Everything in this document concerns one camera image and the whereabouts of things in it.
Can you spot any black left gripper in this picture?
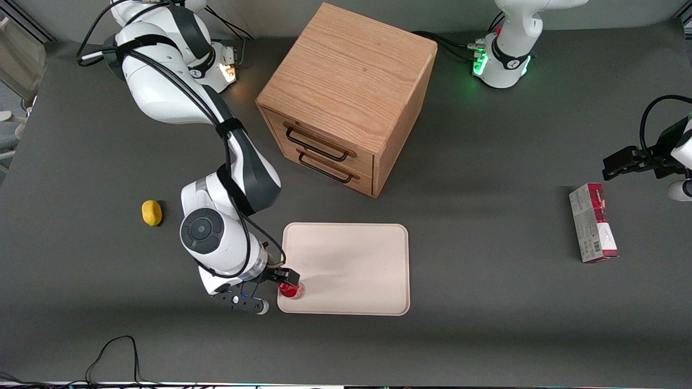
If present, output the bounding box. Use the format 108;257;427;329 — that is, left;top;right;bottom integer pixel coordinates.
602;117;692;181

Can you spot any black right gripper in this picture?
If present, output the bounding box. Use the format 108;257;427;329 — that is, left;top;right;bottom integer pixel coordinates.
253;265;301;287

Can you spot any beige rectangular tray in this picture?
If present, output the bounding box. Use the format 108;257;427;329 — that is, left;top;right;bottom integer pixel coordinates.
277;222;411;317

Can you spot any red and grey carton box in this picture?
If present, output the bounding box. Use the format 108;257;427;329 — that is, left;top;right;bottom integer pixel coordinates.
569;183;620;264

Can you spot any wooden drawer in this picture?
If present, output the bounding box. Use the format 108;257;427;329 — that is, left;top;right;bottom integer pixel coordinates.
273;142;374;196
262;107;375;176

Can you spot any yellow lemon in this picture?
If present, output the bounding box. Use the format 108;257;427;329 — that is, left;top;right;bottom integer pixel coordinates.
142;200;163;227

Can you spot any wooden drawer cabinet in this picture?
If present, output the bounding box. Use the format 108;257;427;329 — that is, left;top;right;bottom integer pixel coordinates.
255;2;438;199

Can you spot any grey background equipment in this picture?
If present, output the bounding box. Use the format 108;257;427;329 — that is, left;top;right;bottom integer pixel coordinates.
0;15;49;169

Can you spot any black left gripper cable loop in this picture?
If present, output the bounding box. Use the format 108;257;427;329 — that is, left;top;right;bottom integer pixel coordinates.
640;95;692;157

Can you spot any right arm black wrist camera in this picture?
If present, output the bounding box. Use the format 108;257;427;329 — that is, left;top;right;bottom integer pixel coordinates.
216;281;270;316

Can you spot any black metal drawer handle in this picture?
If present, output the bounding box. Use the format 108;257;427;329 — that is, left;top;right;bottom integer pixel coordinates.
284;125;351;163
297;151;355;184

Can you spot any thin black table edge cable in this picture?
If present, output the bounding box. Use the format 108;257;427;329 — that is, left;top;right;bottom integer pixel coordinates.
85;335;144;386

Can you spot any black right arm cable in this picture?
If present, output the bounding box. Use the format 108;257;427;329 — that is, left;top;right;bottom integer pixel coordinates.
76;0;287;279

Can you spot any black right base cable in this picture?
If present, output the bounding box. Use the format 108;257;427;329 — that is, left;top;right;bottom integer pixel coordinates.
204;6;256;66

